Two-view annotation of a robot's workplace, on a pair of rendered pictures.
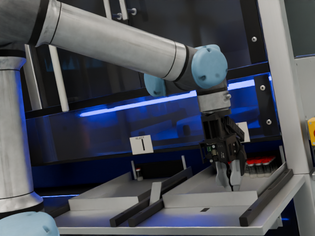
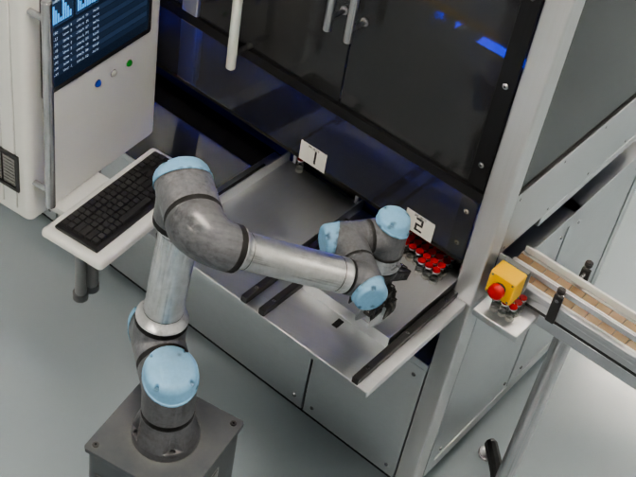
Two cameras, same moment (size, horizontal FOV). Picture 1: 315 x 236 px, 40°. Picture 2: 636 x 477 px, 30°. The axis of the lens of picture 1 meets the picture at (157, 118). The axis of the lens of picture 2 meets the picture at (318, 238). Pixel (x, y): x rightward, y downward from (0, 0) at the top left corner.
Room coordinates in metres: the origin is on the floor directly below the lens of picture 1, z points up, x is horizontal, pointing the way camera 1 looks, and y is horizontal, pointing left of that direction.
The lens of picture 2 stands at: (-0.88, -0.01, 2.93)
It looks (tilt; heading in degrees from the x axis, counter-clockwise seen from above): 43 degrees down; 1
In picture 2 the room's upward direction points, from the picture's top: 11 degrees clockwise
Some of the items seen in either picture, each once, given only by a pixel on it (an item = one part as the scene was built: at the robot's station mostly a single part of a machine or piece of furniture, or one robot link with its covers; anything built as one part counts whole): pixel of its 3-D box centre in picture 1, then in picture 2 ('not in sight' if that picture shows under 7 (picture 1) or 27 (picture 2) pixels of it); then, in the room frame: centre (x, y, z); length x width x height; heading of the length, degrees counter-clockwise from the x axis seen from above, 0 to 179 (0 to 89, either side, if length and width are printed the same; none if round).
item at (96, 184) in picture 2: not in sight; (115, 199); (1.40, 0.56, 0.79); 0.45 x 0.28 x 0.03; 155
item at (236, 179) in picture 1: (234, 179); (374, 320); (1.00, -0.15, 0.95); 0.06 x 0.03 x 0.09; 149
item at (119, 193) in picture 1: (133, 187); (284, 207); (1.38, 0.12, 0.90); 0.34 x 0.26 x 0.04; 149
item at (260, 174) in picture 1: (259, 169); (427, 271); (1.25, -0.27, 0.90); 0.02 x 0.02 x 0.05
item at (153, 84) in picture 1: (174, 76); (348, 243); (0.96, -0.05, 1.21); 0.11 x 0.11 x 0.08; 24
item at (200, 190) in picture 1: (231, 181); (387, 277); (1.20, -0.17, 0.90); 0.34 x 0.26 x 0.04; 149
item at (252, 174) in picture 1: (252, 170); (420, 266); (1.26, -0.25, 0.90); 0.02 x 0.02 x 0.05
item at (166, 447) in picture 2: not in sight; (167, 420); (0.69, 0.26, 0.84); 0.15 x 0.15 x 0.10
